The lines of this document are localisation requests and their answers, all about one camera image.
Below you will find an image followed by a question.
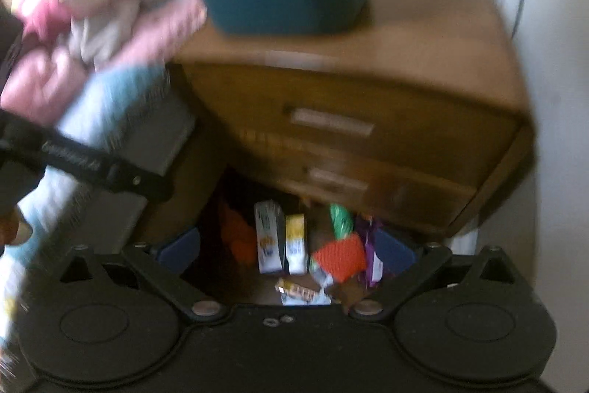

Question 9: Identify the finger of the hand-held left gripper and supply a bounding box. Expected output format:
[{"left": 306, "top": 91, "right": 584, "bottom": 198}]
[{"left": 0, "top": 116, "right": 174, "bottom": 203}]

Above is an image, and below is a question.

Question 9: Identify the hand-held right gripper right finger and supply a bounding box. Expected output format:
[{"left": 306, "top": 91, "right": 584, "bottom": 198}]
[{"left": 350, "top": 228, "right": 516, "bottom": 323}]

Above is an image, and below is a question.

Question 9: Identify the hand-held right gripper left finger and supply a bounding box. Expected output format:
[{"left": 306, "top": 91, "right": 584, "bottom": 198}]
[{"left": 60, "top": 227, "right": 222, "bottom": 324}]

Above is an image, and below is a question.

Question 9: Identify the orange foam net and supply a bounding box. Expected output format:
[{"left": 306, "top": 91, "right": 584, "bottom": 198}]
[
  {"left": 312, "top": 234, "right": 368, "bottom": 284},
  {"left": 218, "top": 202, "right": 258, "bottom": 269}
]

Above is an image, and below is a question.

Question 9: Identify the white cookie box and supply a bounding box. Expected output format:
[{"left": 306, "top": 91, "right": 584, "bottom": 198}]
[{"left": 254, "top": 200, "right": 287, "bottom": 275}]

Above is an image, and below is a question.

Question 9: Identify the yellow drink carton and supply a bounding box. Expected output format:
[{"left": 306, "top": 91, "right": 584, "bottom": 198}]
[{"left": 285, "top": 213, "right": 308, "bottom": 275}]

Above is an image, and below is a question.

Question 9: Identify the purple snack packet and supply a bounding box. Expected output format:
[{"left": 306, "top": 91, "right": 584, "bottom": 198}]
[{"left": 356, "top": 215, "right": 385, "bottom": 288}]

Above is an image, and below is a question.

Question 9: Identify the wooden nightstand drawer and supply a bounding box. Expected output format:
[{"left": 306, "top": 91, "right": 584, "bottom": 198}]
[
  {"left": 228, "top": 154, "right": 479, "bottom": 234},
  {"left": 184, "top": 64, "right": 523, "bottom": 193}
]

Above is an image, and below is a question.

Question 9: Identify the light blue bed sheet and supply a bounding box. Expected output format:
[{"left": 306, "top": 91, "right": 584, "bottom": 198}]
[{"left": 0, "top": 66, "right": 172, "bottom": 329}]

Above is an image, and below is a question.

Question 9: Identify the green snack packet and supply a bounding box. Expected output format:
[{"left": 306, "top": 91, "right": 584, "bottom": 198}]
[{"left": 329, "top": 203, "right": 355, "bottom": 240}]

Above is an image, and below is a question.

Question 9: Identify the pink quilted cover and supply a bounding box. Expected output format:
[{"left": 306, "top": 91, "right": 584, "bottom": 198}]
[{"left": 0, "top": 45, "right": 93, "bottom": 123}]

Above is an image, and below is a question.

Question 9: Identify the crumpled white yellow wrapper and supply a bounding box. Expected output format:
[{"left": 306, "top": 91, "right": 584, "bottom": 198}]
[{"left": 275, "top": 278, "right": 333, "bottom": 306}]

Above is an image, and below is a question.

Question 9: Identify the grey cloth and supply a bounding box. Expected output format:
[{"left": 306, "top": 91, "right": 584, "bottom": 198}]
[{"left": 69, "top": 0, "right": 141, "bottom": 69}]

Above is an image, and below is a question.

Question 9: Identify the pink fleece blanket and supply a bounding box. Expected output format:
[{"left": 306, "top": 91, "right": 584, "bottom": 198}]
[{"left": 46, "top": 0, "right": 209, "bottom": 71}]

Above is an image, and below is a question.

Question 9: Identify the wooden nightstand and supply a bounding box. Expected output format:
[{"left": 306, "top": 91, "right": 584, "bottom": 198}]
[{"left": 133, "top": 0, "right": 537, "bottom": 246}]

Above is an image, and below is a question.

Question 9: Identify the white door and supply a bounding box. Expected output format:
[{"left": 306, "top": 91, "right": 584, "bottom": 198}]
[{"left": 488, "top": 0, "right": 586, "bottom": 265}]

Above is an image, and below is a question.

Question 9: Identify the metal drawer handle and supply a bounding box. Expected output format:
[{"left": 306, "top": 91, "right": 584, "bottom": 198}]
[
  {"left": 289, "top": 108, "right": 374, "bottom": 139},
  {"left": 307, "top": 166, "right": 370, "bottom": 192}
]

